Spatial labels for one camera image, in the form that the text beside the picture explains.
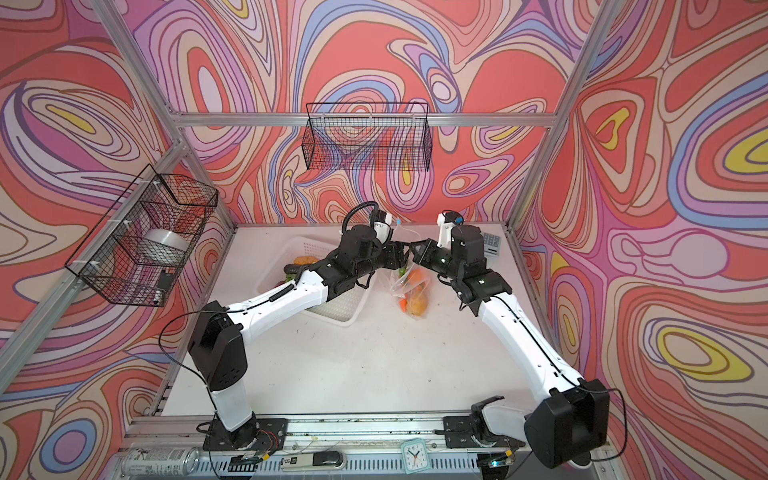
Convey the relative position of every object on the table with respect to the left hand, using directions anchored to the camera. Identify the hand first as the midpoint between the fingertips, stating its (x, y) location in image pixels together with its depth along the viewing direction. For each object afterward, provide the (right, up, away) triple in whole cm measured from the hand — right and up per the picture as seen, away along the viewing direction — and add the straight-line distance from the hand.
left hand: (410, 243), depth 78 cm
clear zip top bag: (+1, -12, +15) cm, 19 cm away
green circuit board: (-40, -54, -6) cm, 68 cm away
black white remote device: (-23, -50, -12) cm, 56 cm away
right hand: (0, -2, -2) cm, 3 cm away
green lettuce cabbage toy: (-38, -10, +17) cm, 43 cm away
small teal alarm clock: (0, -50, -9) cm, 51 cm away
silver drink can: (-60, -50, -12) cm, 79 cm away
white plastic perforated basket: (-51, -3, +37) cm, 63 cm away
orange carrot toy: (-1, -19, +17) cm, 25 cm away
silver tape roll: (-60, -1, -8) cm, 60 cm away
